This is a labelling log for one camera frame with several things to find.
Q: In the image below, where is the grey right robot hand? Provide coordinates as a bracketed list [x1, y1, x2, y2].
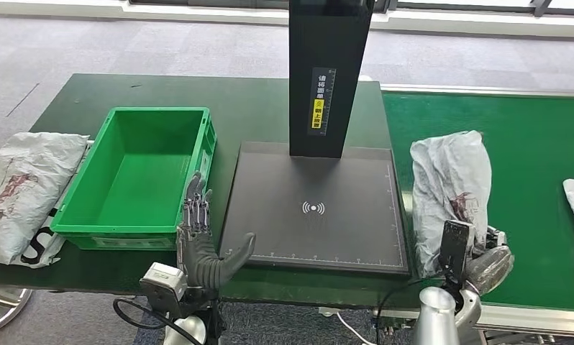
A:
[458, 226, 516, 296]

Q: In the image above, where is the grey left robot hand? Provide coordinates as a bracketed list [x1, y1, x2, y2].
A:
[176, 171, 257, 290]

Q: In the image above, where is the white parcel bag red print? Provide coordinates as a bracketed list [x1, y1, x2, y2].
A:
[409, 131, 488, 279]

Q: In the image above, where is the green conveyor belt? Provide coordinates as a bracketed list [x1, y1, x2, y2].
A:
[382, 91, 574, 313]

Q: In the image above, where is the white parcel with black letters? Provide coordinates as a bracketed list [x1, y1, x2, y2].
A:
[10, 142, 95, 269]

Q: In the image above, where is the crumpled white red-print parcel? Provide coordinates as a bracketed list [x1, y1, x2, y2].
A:
[0, 132, 90, 265]

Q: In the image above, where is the green plastic crate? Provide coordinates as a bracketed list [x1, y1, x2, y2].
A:
[50, 106, 218, 251]

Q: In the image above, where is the dark green table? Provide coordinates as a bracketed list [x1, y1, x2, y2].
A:
[0, 73, 412, 308]

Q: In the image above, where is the black yellow column label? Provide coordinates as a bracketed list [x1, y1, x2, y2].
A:
[308, 67, 337, 137]

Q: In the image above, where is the black scanner column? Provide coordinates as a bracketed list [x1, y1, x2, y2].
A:
[288, 0, 376, 159]

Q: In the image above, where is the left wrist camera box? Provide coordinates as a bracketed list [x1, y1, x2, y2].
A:
[139, 262, 188, 318]

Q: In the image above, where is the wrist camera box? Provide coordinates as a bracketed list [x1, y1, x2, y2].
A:
[139, 262, 188, 318]
[438, 219, 477, 282]

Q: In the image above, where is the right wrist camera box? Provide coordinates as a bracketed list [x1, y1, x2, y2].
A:
[438, 219, 477, 282]

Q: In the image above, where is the black scanner base plate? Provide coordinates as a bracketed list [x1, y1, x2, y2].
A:
[219, 141, 411, 276]

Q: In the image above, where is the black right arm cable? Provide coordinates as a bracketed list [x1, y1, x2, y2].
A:
[375, 278, 440, 345]

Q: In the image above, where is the white floor cable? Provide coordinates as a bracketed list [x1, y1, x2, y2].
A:
[337, 311, 378, 345]

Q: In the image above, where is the chrome chair base ring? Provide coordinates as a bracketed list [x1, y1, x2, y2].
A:
[0, 285, 34, 334]

